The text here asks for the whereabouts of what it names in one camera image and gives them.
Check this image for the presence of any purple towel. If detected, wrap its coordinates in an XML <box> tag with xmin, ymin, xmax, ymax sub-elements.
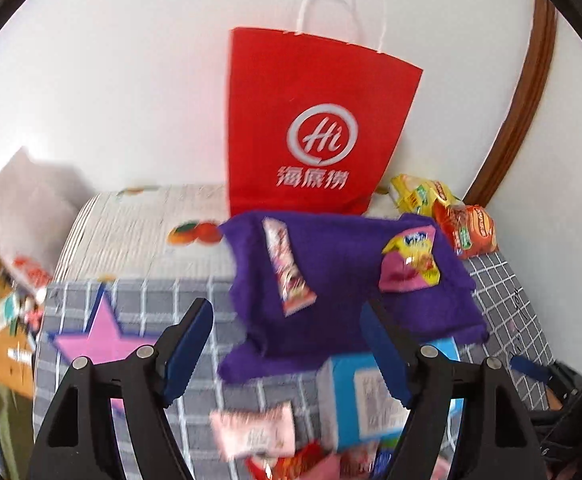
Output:
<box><xmin>217</xmin><ymin>211</ymin><xmax>489</xmax><ymax>386</ymax></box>

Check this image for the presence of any long pink snack packet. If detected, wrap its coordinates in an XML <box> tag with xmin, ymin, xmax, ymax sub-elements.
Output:
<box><xmin>262</xmin><ymin>217</ymin><xmax>318</xmax><ymax>317</ymax></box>

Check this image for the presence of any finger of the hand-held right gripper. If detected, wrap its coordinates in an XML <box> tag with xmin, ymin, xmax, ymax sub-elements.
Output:
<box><xmin>510</xmin><ymin>355</ymin><xmax>552</xmax><ymax>387</ymax></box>

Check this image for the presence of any light blue box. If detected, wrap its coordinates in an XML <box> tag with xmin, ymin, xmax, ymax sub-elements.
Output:
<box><xmin>317</xmin><ymin>337</ymin><xmax>464</xmax><ymax>451</ymax></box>

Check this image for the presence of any white plastic bag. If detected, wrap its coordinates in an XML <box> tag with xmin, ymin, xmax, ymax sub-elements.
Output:
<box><xmin>0</xmin><ymin>147</ymin><xmax>84</xmax><ymax>281</ymax></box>

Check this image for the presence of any pink candy packet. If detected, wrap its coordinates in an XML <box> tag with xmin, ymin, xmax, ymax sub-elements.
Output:
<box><xmin>210</xmin><ymin>402</ymin><xmax>297</xmax><ymax>461</ymax></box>

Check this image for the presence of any red paper bag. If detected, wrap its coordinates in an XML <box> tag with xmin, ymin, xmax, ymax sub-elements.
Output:
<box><xmin>226</xmin><ymin>0</ymin><xmax>424</xmax><ymax>218</ymax></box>

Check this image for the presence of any orange chips bag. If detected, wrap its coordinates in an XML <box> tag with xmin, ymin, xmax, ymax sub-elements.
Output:
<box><xmin>431</xmin><ymin>199</ymin><xmax>499</xmax><ymax>260</ymax></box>

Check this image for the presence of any yellow snack packet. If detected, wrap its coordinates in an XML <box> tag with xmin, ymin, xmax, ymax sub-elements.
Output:
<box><xmin>382</xmin><ymin>225</ymin><xmax>442</xmax><ymax>286</ymax></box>

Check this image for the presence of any yellow chips bag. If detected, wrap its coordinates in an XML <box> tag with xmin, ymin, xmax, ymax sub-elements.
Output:
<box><xmin>388</xmin><ymin>174</ymin><xmax>464</xmax><ymax>218</ymax></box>

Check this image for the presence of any red snack packet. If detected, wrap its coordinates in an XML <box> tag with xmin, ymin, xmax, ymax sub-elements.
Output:
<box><xmin>248</xmin><ymin>442</ymin><xmax>342</xmax><ymax>480</ymax></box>

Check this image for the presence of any brown cardboard box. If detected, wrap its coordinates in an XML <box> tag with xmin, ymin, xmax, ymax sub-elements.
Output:
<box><xmin>0</xmin><ymin>212</ymin><xmax>37</xmax><ymax>401</ymax></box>

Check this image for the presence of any large pink snack packet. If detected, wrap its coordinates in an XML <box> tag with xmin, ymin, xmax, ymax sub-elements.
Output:
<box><xmin>378</xmin><ymin>252</ymin><xmax>439</xmax><ymax>293</ymax></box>

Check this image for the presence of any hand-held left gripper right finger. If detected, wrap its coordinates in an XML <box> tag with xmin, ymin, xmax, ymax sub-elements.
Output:
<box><xmin>360</xmin><ymin>297</ymin><xmax>546</xmax><ymax>480</ymax></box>

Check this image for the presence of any brown wooden frame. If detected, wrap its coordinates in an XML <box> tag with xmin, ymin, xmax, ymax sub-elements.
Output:
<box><xmin>463</xmin><ymin>0</ymin><xmax>559</xmax><ymax>208</ymax></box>

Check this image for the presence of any white fruit print quilt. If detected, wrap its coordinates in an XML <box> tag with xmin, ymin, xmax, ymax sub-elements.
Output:
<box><xmin>54</xmin><ymin>182</ymin><xmax>402</xmax><ymax>283</ymax></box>

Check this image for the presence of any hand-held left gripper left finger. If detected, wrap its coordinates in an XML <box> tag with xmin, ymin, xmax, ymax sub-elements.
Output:
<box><xmin>26</xmin><ymin>297</ymin><xmax>215</xmax><ymax>480</ymax></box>

